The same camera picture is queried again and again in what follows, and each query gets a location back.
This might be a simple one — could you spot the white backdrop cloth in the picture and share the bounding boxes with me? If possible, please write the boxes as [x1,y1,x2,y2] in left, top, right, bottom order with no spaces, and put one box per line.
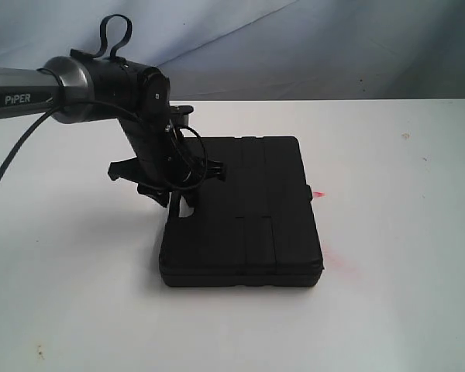
[0,1,465,100]

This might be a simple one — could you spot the black plastic carrying case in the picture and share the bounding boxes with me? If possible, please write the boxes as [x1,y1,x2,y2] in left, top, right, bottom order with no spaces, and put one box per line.
[159,136,323,287]

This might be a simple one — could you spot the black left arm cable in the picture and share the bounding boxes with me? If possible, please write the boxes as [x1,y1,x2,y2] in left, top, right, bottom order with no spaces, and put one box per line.
[0,13,208,206]

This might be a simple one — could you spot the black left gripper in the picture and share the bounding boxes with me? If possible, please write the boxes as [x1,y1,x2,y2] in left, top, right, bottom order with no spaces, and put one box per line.
[108,114,226,217]

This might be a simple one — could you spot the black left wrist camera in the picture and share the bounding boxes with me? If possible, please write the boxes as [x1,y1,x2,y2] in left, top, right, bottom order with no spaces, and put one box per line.
[170,105,194,126]

